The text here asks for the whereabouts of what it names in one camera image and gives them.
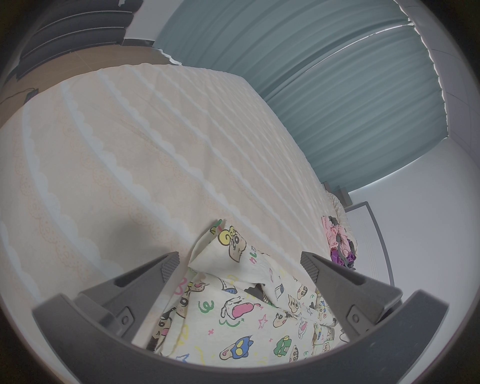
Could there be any cream pillow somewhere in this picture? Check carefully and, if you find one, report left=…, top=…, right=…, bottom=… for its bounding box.
left=326, top=191, right=353, bottom=227

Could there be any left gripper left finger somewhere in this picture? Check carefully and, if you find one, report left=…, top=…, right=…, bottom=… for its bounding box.
left=77, top=251, right=181, bottom=336

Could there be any pile of clothes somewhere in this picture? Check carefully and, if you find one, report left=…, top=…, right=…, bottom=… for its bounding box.
left=321, top=215, right=357, bottom=270

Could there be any grey bedside table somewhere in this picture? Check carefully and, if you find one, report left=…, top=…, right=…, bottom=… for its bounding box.
left=322, top=182, right=353, bottom=205

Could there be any bed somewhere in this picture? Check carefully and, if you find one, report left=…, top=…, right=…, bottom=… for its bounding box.
left=0, top=62, right=394, bottom=366

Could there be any white printed pyjama top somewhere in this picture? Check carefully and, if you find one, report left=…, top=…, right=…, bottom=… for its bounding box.
left=144, top=219, right=351, bottom=366

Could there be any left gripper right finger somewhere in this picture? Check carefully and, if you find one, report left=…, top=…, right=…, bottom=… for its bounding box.
left=300, top=251, right=404, bottom=334

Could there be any black chest of drawers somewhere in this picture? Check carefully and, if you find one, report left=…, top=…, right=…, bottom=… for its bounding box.
left=15, top=0, right=145, bottom=81

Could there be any blue-green curtain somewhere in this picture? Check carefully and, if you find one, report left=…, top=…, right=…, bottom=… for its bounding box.
left=154, top=0, right=411, bottom=102
left=262, top=20, right=449, bottom=192

